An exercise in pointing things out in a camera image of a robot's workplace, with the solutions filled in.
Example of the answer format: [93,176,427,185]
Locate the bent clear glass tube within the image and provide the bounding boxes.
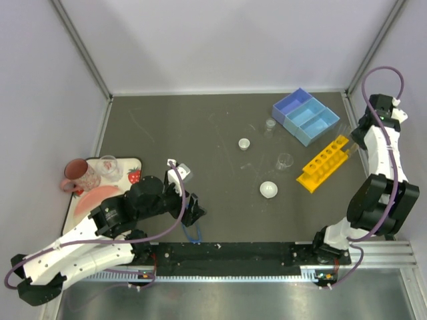
[240,163,262,181]

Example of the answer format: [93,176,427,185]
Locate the yellow test tube rack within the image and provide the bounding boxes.
[296,135,349,193]

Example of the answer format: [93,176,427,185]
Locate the white round dish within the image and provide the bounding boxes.
[260,181,278,199]

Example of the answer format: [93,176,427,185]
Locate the clear drinking glass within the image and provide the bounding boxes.
[95,155,123,182]

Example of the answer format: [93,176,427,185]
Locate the blue safety glasses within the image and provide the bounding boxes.
[181,204,202,244]

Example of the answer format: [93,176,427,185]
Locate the three-compartment blue organizer box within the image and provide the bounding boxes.
[272,88,340,147]

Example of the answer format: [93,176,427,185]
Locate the white strawberry tray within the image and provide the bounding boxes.
[61,157,142,235]

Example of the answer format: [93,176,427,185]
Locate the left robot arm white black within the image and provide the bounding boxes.
[11,176,206,306]

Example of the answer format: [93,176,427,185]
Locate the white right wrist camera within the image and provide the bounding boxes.
[391,97,408,123]

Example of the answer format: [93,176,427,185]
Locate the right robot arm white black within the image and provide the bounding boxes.
[311,94,420,264]

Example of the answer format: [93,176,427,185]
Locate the grey slotted cable duct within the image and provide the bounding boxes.
[83,269,338,283]

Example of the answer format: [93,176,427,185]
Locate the pink patterned mug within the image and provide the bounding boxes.
[60,159,101,193]

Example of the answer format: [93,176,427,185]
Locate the small clear glass beaker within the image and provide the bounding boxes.
[276,153,294,172]

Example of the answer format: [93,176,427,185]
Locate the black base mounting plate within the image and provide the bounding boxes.
[146,241,316,277]

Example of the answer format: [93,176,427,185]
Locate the pink ceramic plate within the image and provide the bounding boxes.
[73,185,123,225]

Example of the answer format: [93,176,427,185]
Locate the small white plastic cup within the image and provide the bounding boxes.
[238,138,251,151]

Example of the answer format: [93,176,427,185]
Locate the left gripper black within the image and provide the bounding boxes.
[137,171,206,227]

